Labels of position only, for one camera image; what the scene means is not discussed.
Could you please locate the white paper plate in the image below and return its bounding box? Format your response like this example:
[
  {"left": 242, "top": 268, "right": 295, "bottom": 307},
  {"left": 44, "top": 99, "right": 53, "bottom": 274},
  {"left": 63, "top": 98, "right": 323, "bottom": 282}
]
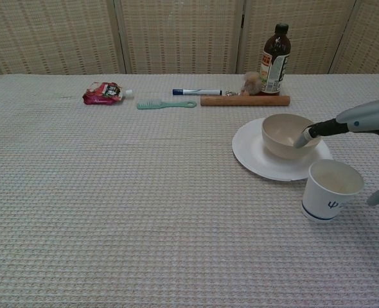
[{"left": 231, "top": 117, "right": 334, "bottom": 182}]

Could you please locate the white paper cup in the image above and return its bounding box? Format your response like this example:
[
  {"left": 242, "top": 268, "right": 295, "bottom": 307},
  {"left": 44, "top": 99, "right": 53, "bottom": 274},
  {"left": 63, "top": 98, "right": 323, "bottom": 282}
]
[{"left": 300, "top": 159, "right": 366, "bottom": 222}]

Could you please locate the wooden rolling pin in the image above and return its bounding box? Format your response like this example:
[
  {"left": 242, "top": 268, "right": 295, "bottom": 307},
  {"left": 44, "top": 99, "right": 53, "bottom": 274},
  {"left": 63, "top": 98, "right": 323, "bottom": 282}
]
[{"left": 200, "top": 95, "right": 291, "bottom": 107}]

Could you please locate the red drink pouch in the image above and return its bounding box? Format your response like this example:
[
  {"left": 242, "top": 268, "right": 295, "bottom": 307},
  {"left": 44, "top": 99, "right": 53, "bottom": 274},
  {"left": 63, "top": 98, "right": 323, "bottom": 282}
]
[{"left": 82, "top": 81, "right": 135, "bottom": 106}]

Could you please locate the blue white marker pen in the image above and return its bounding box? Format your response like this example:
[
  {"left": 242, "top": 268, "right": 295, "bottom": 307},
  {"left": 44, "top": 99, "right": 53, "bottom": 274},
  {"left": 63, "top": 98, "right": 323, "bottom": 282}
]
[{"left": 172, "top": 88, "right": 223, "bottom": 96}]

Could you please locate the dark brown bottle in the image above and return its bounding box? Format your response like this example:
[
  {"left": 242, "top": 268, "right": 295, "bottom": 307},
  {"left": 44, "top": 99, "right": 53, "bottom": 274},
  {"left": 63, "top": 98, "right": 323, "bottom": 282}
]
[{"left": 259, "top": 22, "right": 291, "bottom": 96}]

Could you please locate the beige bowl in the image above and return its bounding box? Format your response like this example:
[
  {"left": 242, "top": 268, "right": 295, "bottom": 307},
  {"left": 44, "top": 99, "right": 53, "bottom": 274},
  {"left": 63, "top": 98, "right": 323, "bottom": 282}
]
[{"left": 261, "top": 113, "right": 324, "bottom": 160}]

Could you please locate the bamboo screen panel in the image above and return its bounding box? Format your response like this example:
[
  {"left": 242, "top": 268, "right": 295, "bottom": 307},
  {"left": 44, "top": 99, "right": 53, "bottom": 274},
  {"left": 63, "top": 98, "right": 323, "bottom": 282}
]
[
  {"left": 329, "top": 0, "right": 379, "bottom": 76},
  {"left": 236, "top": 0, "right": 359, "bottom": 76},
  {"left": 0, "top": 0, "right": 128, "bottom": 78},
  {"left": 114, "top": 0, "right": 245, "bottom": 76}
]

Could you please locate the tan plush keychain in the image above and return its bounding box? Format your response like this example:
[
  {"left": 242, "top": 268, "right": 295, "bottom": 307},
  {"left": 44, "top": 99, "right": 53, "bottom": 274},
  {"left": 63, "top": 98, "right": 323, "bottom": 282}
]
[{"left": 224, "top": 71, "right": 263, "bottom": 96}]

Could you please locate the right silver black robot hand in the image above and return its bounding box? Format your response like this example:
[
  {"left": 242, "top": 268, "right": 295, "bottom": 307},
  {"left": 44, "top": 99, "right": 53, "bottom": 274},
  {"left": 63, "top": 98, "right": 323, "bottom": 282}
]
[{"left": 292, "top": 97, "right": 379, "bottom": 207}]

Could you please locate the green plastic brush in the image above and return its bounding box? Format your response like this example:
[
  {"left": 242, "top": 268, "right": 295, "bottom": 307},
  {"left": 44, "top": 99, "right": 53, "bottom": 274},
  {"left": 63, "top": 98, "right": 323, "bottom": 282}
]
[{"left": 136, "top": 99, "right": 198, "bottom": 110}]

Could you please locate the woven beige tablecloth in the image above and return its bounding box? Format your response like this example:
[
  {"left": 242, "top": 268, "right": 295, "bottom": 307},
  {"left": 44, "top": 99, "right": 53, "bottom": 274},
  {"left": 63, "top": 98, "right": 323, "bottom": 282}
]
[{"left": 0, "top": 73, "right": 379, "bottom": 308}]

